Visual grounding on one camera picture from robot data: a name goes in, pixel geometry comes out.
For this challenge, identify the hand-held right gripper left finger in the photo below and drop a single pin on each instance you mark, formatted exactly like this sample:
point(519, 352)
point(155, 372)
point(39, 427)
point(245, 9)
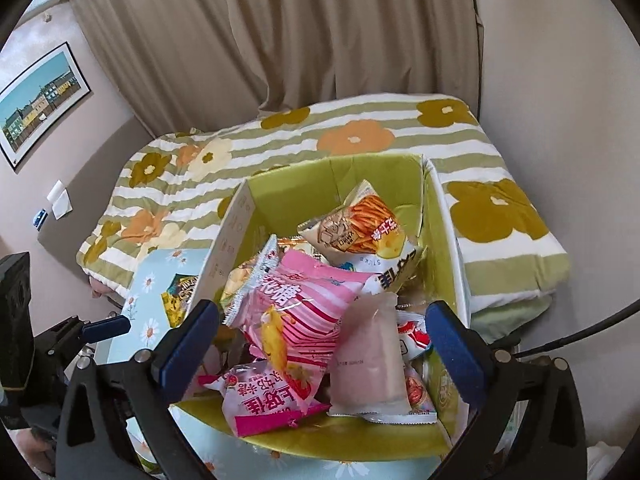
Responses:
point(187, 345)

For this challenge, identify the pink cloth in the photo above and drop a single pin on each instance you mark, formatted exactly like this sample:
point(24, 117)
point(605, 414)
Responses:
point(101, 288)

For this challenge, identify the framed wall picture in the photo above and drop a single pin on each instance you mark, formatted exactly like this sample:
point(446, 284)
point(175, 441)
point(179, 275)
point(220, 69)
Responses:
point(40, 105)

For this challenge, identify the red white snack packet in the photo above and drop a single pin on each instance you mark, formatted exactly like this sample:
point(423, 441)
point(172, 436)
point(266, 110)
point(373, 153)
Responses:
point(415, 335)

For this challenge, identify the white wall switch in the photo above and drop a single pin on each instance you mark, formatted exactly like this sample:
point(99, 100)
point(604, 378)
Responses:
point(55, 190)
point(62, 206)

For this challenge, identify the small blue wall fixture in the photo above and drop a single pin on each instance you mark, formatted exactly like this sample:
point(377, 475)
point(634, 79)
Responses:
point(40, 218)

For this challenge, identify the person's left hand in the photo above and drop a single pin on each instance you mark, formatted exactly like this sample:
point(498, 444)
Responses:
point(35, 449)

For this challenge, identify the plain green bedding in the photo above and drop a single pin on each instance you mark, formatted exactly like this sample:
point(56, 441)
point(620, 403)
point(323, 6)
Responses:
point(510, 321)

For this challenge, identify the green cardboard box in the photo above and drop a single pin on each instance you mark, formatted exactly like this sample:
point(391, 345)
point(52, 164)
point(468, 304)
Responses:
point(300, 175)

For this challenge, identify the yellow white printed snack packet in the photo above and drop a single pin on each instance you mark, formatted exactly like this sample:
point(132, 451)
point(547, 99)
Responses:
point(237, 280)

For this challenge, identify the green striped floral blanket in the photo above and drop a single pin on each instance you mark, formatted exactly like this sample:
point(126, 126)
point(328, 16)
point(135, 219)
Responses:
point(350, 115)

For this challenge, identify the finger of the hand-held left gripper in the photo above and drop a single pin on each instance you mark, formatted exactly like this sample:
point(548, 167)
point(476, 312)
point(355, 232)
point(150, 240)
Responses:
point(106, 327)

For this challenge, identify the white snack bag black lettering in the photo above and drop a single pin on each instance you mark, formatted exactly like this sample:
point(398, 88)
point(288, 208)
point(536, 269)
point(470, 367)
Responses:
point(360, 225)

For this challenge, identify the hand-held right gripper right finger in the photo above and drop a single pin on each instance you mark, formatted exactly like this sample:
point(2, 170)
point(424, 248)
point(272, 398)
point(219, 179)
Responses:
point(457, 346)

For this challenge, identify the orange print snack packet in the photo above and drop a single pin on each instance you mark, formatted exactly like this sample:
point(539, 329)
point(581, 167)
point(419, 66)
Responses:
point(420, 390)

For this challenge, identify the frosted pink snack packet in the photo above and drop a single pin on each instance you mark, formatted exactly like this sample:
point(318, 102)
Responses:
point(370, 360)

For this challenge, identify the pink striped snack packet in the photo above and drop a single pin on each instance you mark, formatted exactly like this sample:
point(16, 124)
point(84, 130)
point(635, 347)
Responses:
point(310, 310)

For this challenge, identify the pink white snack packet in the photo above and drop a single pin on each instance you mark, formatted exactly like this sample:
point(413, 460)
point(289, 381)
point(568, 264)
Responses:
point(270, 405)

